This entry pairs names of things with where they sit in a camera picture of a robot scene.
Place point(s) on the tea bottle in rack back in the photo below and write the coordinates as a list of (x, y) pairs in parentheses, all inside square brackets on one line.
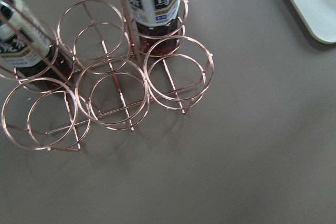
[(154, 18)]

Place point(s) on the tea bottle in rack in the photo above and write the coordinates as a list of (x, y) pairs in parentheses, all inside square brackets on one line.
[(154, 18), (27, 50)]

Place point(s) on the tea bottle in rack front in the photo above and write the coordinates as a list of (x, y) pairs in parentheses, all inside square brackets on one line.
[(27, 50)]

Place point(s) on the white serving tray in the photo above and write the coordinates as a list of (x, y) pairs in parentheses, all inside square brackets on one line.
[(309, 1)]

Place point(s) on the copper wire bottle rack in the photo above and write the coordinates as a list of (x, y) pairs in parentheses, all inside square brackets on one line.
[(112, 82)]

